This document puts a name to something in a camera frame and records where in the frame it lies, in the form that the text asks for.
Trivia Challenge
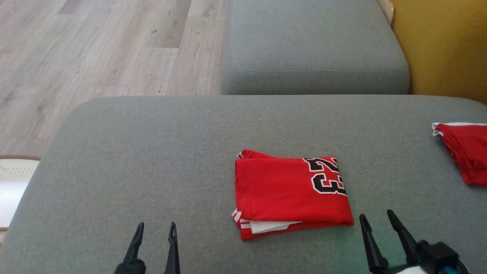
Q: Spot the beige cloth piece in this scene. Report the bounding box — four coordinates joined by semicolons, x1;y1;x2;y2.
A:
377;0;395;25

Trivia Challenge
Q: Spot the large grey sofa seat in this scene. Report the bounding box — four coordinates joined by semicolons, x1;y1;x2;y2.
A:
0;94;487;274

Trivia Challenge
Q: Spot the red jersey white striped trim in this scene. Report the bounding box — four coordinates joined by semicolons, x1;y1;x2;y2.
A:
231;149;355;241

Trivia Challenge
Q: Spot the red basketball shorts small print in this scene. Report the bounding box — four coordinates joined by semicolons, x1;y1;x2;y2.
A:
432;122;487;186

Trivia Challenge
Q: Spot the yellow sofa backrest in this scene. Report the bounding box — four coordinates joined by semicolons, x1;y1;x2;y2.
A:
391;0;487;105

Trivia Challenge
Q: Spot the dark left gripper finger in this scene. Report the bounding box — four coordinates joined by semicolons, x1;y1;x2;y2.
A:
114;222;146;274
164;222;181;274

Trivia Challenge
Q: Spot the grey sofa seat cushion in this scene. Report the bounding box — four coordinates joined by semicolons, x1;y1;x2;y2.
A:
221;0;411;96

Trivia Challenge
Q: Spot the white laundry basket brown rim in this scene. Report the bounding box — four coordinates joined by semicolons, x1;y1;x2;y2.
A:
0;155;41;233

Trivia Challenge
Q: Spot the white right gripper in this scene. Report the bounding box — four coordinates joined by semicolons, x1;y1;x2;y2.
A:
359;209;429;274

